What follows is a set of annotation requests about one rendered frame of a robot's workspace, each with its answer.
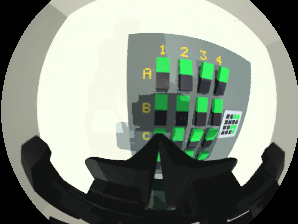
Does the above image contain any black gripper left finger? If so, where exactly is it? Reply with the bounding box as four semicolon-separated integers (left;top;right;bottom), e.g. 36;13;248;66
85;133;160;208

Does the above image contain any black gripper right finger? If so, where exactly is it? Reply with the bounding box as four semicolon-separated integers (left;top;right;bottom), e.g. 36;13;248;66
160;133;238;209

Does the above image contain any grey switch panel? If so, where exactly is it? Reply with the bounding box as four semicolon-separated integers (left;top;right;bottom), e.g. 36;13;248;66
126;32;251;161

